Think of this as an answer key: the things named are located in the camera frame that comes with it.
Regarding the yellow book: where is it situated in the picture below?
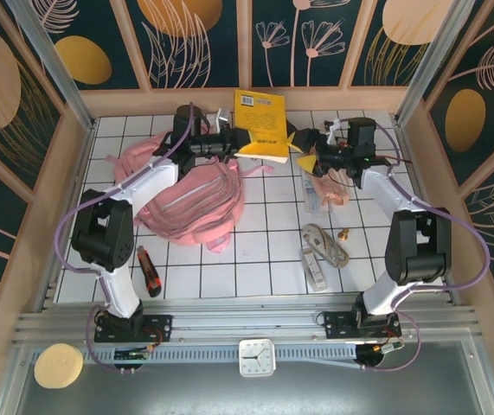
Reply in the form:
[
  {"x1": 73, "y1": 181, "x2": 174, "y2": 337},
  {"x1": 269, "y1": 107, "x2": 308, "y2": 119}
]
[{"x1": 232, "y1": 88, "x2": 293, "y2": 166}]

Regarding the clear ruler packet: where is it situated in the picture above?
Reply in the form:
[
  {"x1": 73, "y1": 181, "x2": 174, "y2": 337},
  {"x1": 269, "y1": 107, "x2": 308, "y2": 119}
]
[{"x1": 301, "y1": 168, "x2": 332, "y2": 217}]

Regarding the pink backpack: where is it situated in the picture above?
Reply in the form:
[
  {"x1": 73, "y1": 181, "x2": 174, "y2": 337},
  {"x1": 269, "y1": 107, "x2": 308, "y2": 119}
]
[{"x1": 104, "y1": 131, "x2": 273, "y2": 256}]

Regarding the clear bag with cord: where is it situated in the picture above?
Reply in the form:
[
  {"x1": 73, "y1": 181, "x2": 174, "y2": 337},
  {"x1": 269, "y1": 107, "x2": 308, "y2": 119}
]
[{"x1": 300, "y1": 222, "x2": 350, "y2": 269}]

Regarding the orange black utility knife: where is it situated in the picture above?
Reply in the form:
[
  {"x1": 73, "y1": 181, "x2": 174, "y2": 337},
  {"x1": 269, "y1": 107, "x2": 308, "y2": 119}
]
[{"x1": 136, "y1": 245, "x2": 164, "y2": 298}]

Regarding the white square clock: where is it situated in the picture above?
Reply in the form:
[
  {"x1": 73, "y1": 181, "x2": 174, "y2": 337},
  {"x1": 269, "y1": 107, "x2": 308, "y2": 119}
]
[{"x1": 237, "y1": 338, "x2": 278, "y2": 379}]

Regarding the yellow round sponge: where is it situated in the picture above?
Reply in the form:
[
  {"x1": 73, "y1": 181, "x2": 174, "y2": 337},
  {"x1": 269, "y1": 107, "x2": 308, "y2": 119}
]
[{"x1": 33, "y1": 342, "x2": 85, "y2": 389}]

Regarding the aluminium frame post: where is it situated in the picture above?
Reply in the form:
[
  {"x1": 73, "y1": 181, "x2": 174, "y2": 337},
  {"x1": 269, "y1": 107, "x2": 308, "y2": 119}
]
[
  {"x1": 394, "y1": 0, "x2": 475, "y2": 126},
  {"x1": 6, "y1": 0, "x2": 96, "y2": 133}
]

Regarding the aluminium front rail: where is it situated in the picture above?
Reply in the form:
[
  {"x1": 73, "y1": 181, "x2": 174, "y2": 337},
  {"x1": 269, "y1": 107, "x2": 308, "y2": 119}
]
[{"x1": 12, "y1": 302, "x2": 484, "y2": 345}]

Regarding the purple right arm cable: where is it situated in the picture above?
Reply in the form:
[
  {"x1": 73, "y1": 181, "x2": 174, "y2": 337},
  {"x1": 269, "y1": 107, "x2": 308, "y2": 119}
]
[{"x1": 358, "y1": 119, "x2": 491, "y2": 372}]

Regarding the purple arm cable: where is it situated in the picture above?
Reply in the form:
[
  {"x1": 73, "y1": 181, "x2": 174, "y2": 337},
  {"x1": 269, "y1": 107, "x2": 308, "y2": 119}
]
[
  {"x1": 55, "y1": 103, "x2": 198, "y2": 373},
  {"x1": 358, "y1": 119, "x2": 491, "y2": 372}
]

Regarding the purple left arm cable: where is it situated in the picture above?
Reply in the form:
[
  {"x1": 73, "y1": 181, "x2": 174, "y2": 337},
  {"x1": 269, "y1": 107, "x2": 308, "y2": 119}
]
[{"x1": 55, "y1": 103, "x2": 198, "y2": 373}]

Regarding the black round cable grommet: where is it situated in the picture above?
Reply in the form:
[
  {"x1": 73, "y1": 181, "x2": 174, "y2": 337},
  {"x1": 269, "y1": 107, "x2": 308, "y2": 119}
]
[
  {"x1": 354, "y1": 345, "x2": 385, "y2": 369},
  {"x1": 114, "y1": 358, "x2": 149, "y2": 374}
]

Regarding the white slotted cable duct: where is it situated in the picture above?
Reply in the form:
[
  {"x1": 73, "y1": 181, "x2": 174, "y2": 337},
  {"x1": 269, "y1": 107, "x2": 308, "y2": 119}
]
[{"x1": 29, "y1": 343, "x2": 360, "y2": 371}]

